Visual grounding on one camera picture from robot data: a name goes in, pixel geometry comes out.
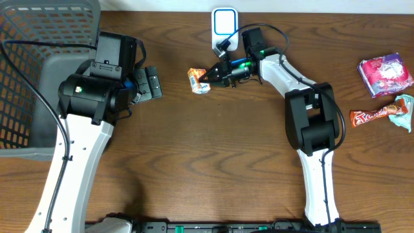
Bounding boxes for small orange packet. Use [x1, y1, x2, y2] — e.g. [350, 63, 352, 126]
[188, 68, 211, 94]

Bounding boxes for red orange snack bar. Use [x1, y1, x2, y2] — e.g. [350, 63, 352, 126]
[349, 99, 408, 128]

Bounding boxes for purple pink pad package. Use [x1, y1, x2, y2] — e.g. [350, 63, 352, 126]
[357, 52, 413, 98]

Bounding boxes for teal snack wrapper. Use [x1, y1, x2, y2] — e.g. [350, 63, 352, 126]
[388, 94, 413, 133]

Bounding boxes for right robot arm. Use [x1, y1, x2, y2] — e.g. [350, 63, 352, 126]
[199, 28, 343, 229]

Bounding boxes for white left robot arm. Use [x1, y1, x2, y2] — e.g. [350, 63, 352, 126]
[27, 61, 162, 232]

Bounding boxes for white barcode scanner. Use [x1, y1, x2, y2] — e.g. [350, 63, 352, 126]
[211, 7, 239, 49]

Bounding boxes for grey plastic mesh basket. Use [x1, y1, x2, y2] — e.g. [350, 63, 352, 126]
[1, 0, 101, 161]

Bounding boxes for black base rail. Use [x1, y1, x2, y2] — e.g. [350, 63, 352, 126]
[133, 220, 382, 233]

